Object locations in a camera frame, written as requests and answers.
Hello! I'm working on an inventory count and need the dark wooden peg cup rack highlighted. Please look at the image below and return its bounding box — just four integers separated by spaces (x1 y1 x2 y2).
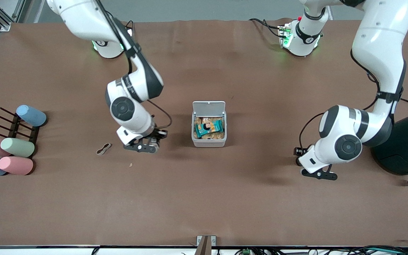
0 107 41 158

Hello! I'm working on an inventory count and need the small white lidded bin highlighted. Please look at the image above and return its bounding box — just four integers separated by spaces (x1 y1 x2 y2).
191 101 227 148

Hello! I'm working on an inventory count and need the black base power cable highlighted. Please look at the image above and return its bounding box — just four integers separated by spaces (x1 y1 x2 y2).
249 18 284 39

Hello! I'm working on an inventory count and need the teal snack wrapper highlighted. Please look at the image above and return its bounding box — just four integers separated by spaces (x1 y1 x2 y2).
194 120 224 139

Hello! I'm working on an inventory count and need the teal cable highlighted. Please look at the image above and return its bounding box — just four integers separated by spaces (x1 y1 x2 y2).
366 247 408 255

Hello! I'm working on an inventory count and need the dark teal round container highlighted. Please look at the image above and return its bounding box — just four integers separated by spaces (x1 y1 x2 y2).
371 108 408 176

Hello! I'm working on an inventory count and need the mint green plastic cup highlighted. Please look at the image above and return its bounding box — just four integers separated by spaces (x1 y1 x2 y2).
0 137 35 158

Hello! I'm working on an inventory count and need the grey metal table bracket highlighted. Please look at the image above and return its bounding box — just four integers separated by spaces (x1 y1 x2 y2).
194 235 217 255

